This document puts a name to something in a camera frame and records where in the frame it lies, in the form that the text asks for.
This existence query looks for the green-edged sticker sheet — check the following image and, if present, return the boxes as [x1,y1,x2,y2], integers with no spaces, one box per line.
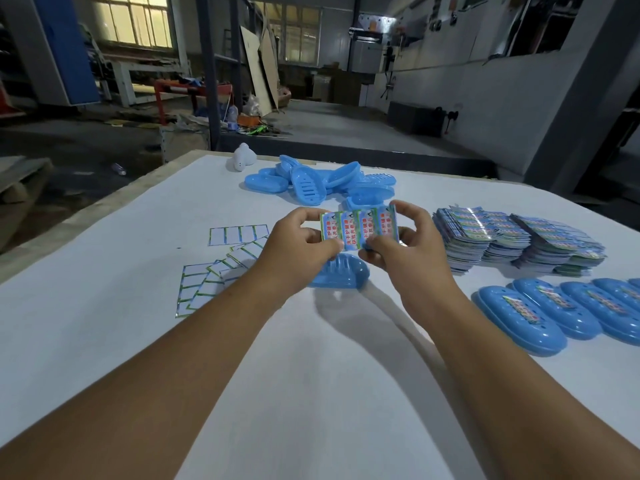
[319,204,400,253]
[208,224,270,247]

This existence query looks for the person's left forearm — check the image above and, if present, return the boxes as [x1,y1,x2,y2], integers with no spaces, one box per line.
[0,272,286,480]

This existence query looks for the stacks of colourful sticker sheets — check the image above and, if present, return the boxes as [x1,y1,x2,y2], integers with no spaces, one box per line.
[432,205,607,277]

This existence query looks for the fanned backing sheets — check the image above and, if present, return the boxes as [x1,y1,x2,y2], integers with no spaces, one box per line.
[207,238,269,277]

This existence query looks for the black box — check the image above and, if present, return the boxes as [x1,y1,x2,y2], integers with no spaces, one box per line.
[387,101,445,137]

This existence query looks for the silver machine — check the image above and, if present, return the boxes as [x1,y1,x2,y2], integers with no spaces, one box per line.
[349,13,396,75]

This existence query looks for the person's right forearm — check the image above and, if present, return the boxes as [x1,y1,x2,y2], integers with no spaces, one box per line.
[427,297,640,480]

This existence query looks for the brown leaning board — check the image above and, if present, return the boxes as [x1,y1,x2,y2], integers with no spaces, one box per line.
[259,24,281,109]

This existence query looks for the thick dark steel post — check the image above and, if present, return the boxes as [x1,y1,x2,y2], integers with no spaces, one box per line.
[195,0,222,151]

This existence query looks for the grey slanted pillar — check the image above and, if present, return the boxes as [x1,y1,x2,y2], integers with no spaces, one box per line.
[525,0,640,195]

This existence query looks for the person's right hand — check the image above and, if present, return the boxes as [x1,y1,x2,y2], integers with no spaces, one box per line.
[357,199,465,331]

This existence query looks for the pale leaning plywood board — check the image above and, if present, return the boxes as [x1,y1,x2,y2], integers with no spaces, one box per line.
[241,25,273,118]

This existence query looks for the wide window with grid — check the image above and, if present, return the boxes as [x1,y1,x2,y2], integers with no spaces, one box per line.
[255,2,321,65]

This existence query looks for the pale wooden crate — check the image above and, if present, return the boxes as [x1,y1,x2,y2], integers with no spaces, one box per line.
[159,125,210,165]

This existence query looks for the small white plastic figure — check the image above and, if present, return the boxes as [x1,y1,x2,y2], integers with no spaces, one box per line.
[233,142,257,173]

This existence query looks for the thin dark steel post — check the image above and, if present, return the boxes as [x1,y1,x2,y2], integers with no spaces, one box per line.
[229,0,245,111]

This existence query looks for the large bright window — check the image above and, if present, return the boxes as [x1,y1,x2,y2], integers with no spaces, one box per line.
[92,0,173,49]

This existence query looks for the person's left hand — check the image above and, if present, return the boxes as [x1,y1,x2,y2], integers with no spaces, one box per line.
[251,207,345,301]

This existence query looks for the white metal workbench frame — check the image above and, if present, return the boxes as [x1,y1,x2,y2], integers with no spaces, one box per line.
[102,54,191,108]

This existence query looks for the blue and white machine cabinet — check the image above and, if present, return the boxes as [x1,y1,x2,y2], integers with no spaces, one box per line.
[32,0,101,107]

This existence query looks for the pile of blue soap dishes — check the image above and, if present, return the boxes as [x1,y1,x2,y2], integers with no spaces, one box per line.
[243,154,397,211]

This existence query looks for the wooden pallet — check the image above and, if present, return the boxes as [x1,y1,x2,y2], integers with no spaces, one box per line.
[0,155,53,205]

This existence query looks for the red metal table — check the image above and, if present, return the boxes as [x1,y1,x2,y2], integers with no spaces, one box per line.
[153,79,233,127]

